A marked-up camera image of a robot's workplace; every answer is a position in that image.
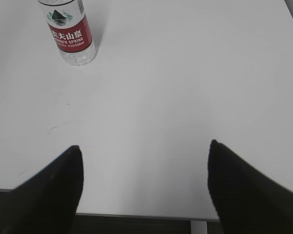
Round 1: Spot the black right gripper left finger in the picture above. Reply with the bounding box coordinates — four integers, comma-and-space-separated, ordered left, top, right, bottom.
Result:
0, 145, 84, 234

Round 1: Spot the white table leg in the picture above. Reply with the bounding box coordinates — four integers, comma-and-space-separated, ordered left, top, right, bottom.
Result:
190, 221, 208, 234

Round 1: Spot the Nongfu Spring water bottle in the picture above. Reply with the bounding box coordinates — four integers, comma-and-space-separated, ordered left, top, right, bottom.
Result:
39, 0, 96, 66

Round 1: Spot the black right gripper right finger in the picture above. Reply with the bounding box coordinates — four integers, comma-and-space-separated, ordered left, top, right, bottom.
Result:
208, 140, 293, 234

